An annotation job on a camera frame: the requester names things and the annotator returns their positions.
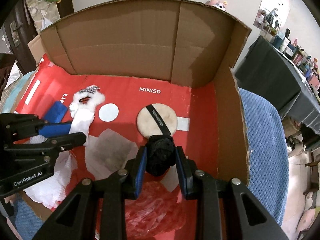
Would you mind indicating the hanging fabric organizer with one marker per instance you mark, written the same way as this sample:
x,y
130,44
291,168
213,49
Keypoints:
x,y
43,13

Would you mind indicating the white mesh bath pouf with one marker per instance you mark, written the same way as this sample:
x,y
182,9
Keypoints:
x,y
51,191

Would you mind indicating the white fluffy hair clip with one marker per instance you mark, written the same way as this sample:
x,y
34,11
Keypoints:
x,y
82,109

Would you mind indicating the pink plush toy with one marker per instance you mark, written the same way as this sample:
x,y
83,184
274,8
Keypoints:
x,y
218,4

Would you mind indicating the clear plastic sachet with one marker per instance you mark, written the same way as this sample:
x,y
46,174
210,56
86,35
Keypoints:
x,y
108,153

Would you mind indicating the wall mirror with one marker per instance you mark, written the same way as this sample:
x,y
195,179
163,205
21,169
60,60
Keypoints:
x,y
272,16

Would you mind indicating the blue knitted blanket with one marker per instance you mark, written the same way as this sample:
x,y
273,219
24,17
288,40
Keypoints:
x,y
268,157

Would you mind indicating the dark wooden door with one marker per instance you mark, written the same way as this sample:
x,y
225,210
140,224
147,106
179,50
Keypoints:
x,y
19,30

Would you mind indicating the cardboard box red lining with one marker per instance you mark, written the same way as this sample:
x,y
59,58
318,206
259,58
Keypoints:
x,y
139,52

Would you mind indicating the red mesh pouf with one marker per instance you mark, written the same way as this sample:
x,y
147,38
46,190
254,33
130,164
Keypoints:
x,y
156,211

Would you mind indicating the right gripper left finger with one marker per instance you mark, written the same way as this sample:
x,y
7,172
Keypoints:
x,y
100,202

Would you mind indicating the beige powder puff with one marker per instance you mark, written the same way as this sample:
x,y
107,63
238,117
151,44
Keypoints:
x,y
156,119

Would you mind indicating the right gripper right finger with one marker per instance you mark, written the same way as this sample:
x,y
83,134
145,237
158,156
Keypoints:
x,y
225,209

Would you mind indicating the table with grey cloth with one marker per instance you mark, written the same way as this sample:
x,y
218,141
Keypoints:
x,y
268,74

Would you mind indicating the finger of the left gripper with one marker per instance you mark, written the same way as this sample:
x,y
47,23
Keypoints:
x,y
21,126
54,144

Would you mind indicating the person's left hand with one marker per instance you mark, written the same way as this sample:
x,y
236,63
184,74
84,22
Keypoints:
x,y
12,198

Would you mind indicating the black fuzzy pompom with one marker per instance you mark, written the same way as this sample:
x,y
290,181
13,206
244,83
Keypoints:
x,y
160,152

